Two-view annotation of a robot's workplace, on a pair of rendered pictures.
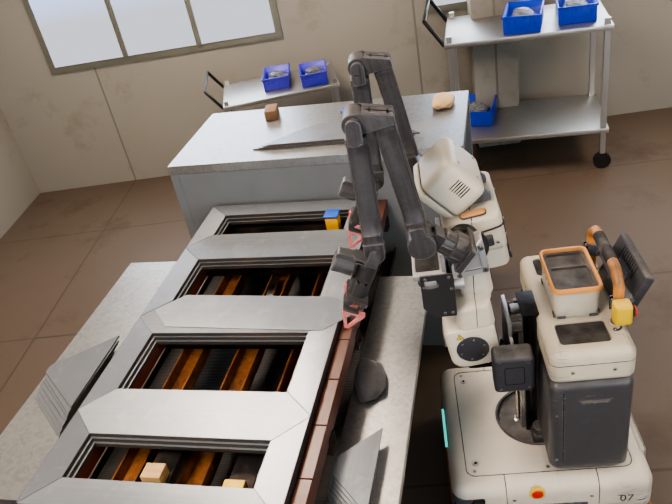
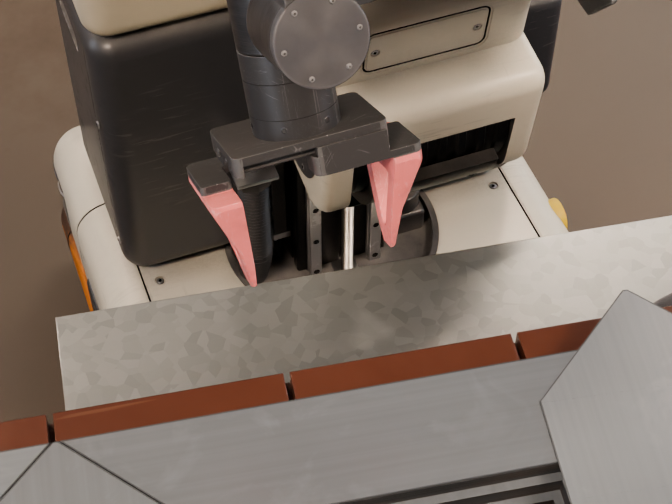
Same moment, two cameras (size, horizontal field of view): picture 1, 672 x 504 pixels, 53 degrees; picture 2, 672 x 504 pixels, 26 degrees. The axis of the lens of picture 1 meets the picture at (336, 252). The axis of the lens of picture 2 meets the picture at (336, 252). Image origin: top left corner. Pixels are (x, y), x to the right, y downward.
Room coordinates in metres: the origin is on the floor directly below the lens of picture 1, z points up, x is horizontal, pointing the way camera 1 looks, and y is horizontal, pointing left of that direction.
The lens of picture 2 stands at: (2.30, 0.47, 1.75)
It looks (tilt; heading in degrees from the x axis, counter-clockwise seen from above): 51 degrees down; 241
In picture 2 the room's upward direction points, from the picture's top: straight up
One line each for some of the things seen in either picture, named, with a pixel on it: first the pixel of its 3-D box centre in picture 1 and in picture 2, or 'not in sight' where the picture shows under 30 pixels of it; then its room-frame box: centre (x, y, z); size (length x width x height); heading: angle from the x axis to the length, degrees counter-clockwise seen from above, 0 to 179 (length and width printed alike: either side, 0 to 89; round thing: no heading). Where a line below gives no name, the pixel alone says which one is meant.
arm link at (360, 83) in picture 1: (366, 124); not in sight; (2.00, -0.17, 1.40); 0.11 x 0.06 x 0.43; 171
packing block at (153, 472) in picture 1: (154, 474); not in sight; (1.32, 0.62, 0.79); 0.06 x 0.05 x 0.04; 72
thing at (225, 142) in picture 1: (322, 131); not in sight; (2.93, -0.05, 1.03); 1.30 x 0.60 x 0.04; 72
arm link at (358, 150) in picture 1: (364, 189); not in sight; (1.58, -0.11, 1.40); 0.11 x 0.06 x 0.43; 171
